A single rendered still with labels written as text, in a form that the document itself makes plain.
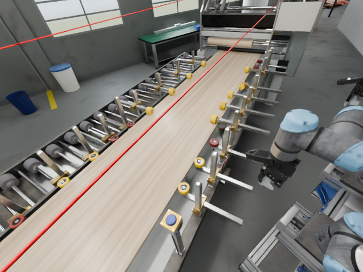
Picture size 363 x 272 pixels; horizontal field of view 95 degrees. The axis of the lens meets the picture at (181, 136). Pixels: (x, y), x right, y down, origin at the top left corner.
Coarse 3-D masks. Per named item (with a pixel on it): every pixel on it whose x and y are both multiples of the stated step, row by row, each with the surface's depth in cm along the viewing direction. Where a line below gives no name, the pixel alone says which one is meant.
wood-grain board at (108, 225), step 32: (224, 64) 265; (192, 96) 202; (224, 96) 196; (160, 128) 162; (192, 128) 159; (96, 160) 139; (128, 160) 136; (160, 160) 134; (192, 160) 131; (64, 192) 119; (96, 192) 117; (128, 192) 115; (160, 192) 114; (32, 224) 104; (64, 224) 103; (96, 224) 102; (128, 224) 100; (0, 256) 93; (32, 256) 92; (64, 256) 90; (96, 256) 89; (128, 256) 88
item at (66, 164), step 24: (192, 72) 269; (96, 120) 207; (120, 120) 208; (48, 144) 167; (72, 144) 183; (96, 144) 180; (24, 168) 156; (48, 168) 160; (72, 168) 158; (0, 192) 145; (24, 192) 143; (0, 216) 129; (0, 240) 106
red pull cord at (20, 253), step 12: (180, 96) 60; (168, 108) 54; (156, 120) 50; (144, 132) 47; (132, 144) 44; (120, 156) 41; (108, 168) 39; (96, 180) 37; (84, 192) 35; (72, 204) 33; (60, 216) 32; (48, 228) 30; (36, 240) 29; (24, 252) 28; (12, 264) 27
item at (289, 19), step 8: (280, 8) 232; (288, 8) 228; (296, 8) 225; (304, 8) 221; (312, 8) 217; (280, 16) 238; (288, 16) 233; (296, 16) 230; (304, 16) 226; (312, 16) 222; (280, 24) 243; (288, 24) 239; (296, 24) 235; (304, 24) 231; (312, 24) 227
